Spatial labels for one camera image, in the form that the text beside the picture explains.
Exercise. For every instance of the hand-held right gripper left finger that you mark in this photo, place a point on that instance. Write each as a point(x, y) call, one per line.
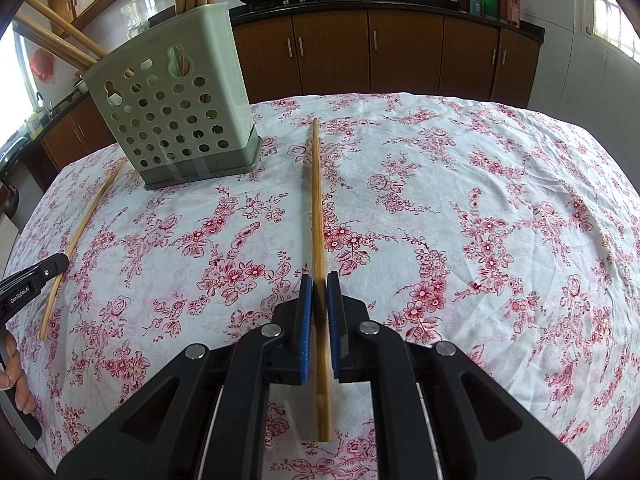
point(304, 330)

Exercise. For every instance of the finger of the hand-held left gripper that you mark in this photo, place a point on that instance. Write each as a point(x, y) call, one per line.
point(35, 277)

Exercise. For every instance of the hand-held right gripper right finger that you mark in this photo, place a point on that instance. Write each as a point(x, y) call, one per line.
point(336, 330)

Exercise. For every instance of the green perforated chopstick holder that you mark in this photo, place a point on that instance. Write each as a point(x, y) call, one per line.
point(185, 110)

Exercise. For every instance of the person's left hand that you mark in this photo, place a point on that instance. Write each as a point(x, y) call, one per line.
point(12, 370)

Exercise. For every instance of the brown sink cabinet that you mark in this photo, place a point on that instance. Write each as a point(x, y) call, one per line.
point(75, 135)

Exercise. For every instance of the red floral white tablecloth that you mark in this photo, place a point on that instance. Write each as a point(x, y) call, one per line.
point(450, 185)

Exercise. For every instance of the bright window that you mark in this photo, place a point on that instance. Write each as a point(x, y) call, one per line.
point(17, 90)

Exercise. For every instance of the red hanging decoration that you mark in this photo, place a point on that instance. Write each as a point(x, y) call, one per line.
point(41, 66)

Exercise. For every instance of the brown base cabinet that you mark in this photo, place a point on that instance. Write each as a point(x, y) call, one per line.
point(400, 55)

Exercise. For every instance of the black countertop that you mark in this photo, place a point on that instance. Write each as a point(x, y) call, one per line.
point(400, 0)

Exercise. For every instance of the green box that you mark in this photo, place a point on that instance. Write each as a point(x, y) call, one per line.
point(489, 2)

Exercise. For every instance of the red box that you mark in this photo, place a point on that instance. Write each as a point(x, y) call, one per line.
point(512, 10)

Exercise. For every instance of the barred window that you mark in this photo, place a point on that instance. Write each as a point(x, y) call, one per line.
point(612, 15)

